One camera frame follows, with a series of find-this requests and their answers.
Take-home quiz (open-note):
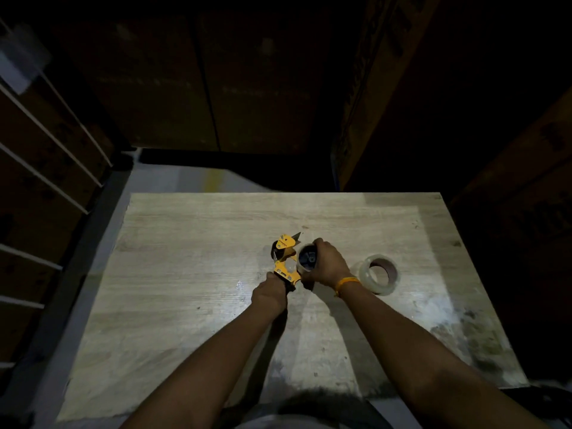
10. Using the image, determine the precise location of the person's right hand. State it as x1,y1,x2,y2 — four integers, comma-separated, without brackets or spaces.
300,238,354,291

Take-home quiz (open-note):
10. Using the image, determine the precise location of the person's left hand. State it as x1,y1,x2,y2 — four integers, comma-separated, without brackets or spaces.
251,271,289,316

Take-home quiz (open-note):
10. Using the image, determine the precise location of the tape roll with dark core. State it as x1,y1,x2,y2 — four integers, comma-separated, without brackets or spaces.
297,244,319,276

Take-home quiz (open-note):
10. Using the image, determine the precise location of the yellow tape dispenser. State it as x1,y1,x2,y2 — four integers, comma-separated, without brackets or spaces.
271,232,304,292

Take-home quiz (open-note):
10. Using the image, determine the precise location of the person's left forearm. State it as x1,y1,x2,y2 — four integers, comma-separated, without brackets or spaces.
120,304,287,429

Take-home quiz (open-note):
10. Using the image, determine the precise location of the person's right forearm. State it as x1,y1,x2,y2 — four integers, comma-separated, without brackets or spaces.
336,281,551,429

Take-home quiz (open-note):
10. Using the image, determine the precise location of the orange wristband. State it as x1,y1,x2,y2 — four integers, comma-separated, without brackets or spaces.
334,276,361,298

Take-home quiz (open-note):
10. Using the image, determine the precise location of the clear packing tape roll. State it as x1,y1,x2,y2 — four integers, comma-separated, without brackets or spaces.
357,254,400,296

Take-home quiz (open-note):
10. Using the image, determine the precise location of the person's dark shirt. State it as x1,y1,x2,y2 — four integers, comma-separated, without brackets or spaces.
223,388,395,429

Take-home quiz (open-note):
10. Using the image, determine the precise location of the tilted brown cardboard box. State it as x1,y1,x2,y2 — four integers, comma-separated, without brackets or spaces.
330,0,444,192

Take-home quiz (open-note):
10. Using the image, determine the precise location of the large brown cardboard box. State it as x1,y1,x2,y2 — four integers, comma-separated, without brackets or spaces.
42,11,220,152
197,6,347,155

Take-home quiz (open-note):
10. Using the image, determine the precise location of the printed brown cardboard box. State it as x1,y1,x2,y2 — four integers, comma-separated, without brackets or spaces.
449,87,572,382

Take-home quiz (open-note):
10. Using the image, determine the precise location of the white paper label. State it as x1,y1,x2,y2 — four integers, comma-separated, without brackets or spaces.
0,24,53,95

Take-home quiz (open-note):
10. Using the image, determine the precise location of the strapped brown cardboard box stack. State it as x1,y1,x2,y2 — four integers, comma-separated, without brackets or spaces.
0,18,132,376

